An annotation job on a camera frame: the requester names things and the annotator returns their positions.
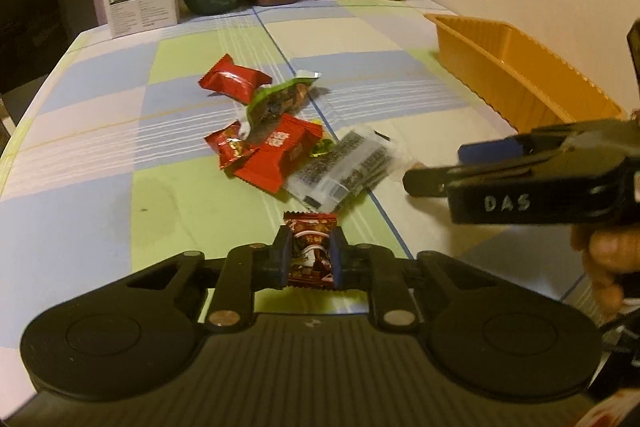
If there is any small red candy packet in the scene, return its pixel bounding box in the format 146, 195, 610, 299
204, 120, 261, 178

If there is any orange plastic tray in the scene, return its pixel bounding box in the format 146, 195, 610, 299
424, 12, 627, 134

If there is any person's right hand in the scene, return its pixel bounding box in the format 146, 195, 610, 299
570, 223, 640, 310

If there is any red twisted candy packet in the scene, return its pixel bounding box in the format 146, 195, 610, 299
198, 53, 273, 104

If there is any black chair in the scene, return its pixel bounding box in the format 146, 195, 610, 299
0, 0, 99, 128

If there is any clear black printed snack packet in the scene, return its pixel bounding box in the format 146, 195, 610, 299
286, 125, 412, 210

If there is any green snack packet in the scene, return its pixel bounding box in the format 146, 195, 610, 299
242, 70, 322, 140

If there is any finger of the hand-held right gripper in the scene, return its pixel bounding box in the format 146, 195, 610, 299
402, 154, 557, 198
457, 119, 626, 165

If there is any checked tablecloth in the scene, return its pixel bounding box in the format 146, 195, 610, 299
0, 0, 640, 408

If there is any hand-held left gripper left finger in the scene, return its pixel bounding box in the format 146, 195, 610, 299
125, 226, 293, 334

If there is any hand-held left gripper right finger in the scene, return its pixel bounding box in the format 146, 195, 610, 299
330, 226, 502, 331

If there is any large red snack packet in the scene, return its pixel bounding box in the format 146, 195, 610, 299
234, 114, 324, 194

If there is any dark red candy packet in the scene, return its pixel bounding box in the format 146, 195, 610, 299
282, 211, 341, 292

